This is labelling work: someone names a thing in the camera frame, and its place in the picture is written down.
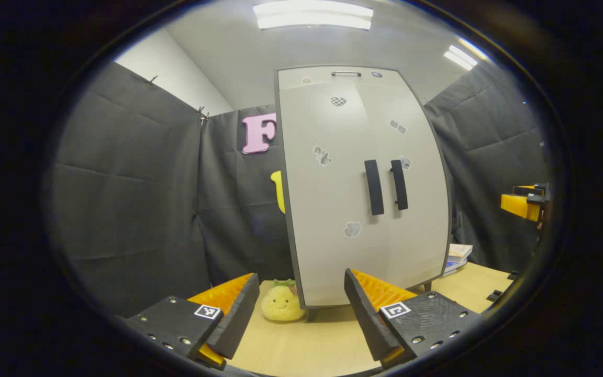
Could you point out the small black block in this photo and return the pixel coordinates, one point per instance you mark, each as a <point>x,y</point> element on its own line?
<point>493,296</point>
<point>513,275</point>

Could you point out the black backdrop cloth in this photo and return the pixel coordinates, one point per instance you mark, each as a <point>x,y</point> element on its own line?
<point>490,157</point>
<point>123,199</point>

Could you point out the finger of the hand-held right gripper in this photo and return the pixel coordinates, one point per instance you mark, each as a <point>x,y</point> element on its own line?
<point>537,189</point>
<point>518,205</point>

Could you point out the yellow plush toy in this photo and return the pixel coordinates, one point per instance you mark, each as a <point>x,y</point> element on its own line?
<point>282,303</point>

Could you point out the grey cabinet door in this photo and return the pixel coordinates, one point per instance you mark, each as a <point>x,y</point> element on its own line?
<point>422,225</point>
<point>322,235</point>

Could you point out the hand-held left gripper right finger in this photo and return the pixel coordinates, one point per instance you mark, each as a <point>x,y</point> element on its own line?
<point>367,319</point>

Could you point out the metal cloth clip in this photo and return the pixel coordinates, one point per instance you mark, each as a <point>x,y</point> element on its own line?
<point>153,79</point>
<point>203,114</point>

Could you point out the grey shoe cabinet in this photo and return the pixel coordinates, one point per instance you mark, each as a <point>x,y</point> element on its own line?
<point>283,209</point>

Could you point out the ceiling light panel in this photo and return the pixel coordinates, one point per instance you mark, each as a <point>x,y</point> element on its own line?
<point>312,14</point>
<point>459,56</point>

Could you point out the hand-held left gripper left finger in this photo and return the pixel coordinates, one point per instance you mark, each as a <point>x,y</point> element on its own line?
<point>237,314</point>

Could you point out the grey cabinet drawer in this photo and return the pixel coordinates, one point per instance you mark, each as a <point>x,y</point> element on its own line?
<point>317,77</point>

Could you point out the stack of books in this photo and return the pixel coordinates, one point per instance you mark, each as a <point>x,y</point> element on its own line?
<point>458,256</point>

